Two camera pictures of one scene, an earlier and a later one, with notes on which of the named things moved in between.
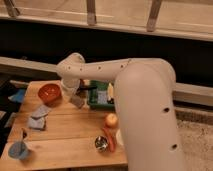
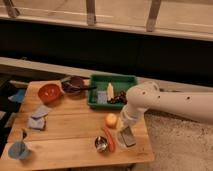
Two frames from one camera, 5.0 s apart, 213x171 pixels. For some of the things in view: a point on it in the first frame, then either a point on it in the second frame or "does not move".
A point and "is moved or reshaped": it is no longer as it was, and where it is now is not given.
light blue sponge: (102, 97) does not move
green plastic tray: (101, 85) does not move
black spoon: (83, 88) does not move
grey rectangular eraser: (76, 101) is moved or reshaped
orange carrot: (110, 139) does not move
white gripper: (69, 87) -> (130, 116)
